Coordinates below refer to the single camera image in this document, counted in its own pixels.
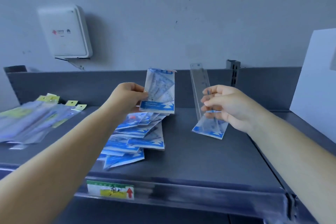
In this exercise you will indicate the grey slotted shelf upright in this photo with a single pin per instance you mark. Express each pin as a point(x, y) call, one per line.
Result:
point(233, 73)

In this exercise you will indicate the person's left hand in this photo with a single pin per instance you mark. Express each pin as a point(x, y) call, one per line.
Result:
point(123, 99)

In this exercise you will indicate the clear plastic price rail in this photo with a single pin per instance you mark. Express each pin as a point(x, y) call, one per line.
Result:
point(196, 195)

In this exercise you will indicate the white wall bracket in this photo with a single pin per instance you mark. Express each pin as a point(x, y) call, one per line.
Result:
point(76, 63)

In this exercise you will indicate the clear sleeve ruler packet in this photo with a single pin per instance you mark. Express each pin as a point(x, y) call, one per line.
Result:
point(199, 76)

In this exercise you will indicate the person's right thumb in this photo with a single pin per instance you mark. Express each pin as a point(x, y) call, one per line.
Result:
point(214, 103)

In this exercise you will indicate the white wall box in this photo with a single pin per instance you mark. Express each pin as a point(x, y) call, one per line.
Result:
point(64, 32)

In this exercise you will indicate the green yellow price label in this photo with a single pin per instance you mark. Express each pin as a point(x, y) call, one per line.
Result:
point(110, 190)

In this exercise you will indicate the blue ruler set packet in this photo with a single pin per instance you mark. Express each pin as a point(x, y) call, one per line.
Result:
point(161, 87)

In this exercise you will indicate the person's right hand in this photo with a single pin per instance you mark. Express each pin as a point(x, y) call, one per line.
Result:
point(236, 108)

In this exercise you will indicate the person's left thumb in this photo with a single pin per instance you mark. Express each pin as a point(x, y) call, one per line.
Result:
point(140, 95)

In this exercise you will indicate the person's left forearm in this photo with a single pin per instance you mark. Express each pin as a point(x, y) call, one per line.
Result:
point(57, 158)

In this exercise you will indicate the person's right forearm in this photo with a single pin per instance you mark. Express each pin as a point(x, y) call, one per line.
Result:
point(294, 158)

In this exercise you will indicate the pile of blue stationery packs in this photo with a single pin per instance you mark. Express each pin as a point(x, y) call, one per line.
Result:
point(136, 137)

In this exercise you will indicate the pile of yellow-tagged clear packs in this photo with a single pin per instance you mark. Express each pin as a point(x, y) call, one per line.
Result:
point(28, 121)

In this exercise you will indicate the dark shelf upright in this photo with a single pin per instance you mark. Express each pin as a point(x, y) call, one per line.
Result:
point(15, 69)

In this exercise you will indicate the white board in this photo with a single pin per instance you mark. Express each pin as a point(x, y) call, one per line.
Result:
point(315, 87)

